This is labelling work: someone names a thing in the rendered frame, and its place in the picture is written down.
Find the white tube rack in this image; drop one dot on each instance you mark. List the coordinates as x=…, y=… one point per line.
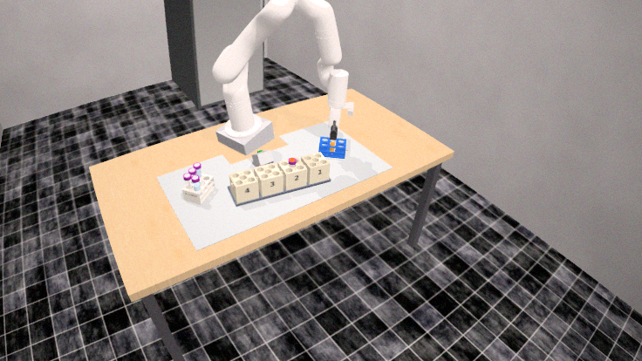
x=192, y=196

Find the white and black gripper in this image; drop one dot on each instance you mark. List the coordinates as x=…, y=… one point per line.
x=334, y=119

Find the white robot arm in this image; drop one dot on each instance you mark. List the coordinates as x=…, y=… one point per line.
x=231, y=62

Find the blue tube rack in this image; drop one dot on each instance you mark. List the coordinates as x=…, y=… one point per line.
x=325, y=150

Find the beige bucket adapter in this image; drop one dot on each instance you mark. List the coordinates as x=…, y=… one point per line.
x=244, y=189
x=293, y=177
x=270, y=181
x=318, y=167

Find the grey bench mat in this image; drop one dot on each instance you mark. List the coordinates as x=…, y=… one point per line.
x=218, y=218

